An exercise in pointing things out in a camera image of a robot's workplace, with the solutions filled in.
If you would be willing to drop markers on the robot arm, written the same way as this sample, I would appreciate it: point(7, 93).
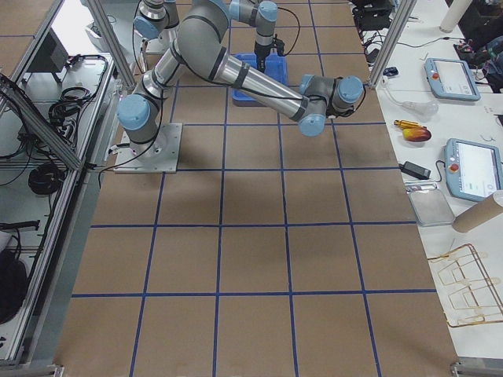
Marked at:
point(196, 40)
point(139, 112)

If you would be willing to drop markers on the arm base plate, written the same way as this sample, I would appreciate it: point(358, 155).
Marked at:
point(159, 45)
point(161, 157)

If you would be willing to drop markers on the lower teach pendant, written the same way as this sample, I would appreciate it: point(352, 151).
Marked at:
point(473, 170)

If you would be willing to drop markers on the white paper roll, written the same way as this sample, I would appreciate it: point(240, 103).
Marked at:
point(454, 14)

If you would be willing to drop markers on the black power adapter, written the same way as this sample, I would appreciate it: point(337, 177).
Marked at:
point(414, 170)

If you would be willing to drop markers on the cardboard tube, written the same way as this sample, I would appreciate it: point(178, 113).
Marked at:
point(480, 213)

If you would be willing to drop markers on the red yellow mango toy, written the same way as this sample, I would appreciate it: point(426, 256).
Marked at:
point(416, 134)

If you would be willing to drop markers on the aluminium frame post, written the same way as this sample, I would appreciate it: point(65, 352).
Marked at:
point(394, 32)

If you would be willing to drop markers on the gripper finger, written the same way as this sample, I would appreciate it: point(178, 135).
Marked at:
point(261, 64)

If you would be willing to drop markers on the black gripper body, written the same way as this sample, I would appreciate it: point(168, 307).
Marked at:
point(331, 111)
point(261, 50)

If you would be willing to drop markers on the clear light bulb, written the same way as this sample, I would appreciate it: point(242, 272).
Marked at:
point(422, 109)

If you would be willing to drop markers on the blue plastic tray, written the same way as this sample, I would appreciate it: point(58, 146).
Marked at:
point(276, 68)

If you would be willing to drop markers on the teach pendant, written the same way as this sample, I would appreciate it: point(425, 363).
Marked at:
point(451, 79)
point(473, 170)

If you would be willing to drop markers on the upper teach pendant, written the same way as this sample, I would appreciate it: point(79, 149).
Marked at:
point(451, 79)

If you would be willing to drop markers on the gold wire rack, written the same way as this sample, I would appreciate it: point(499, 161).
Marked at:
point(472, 295)

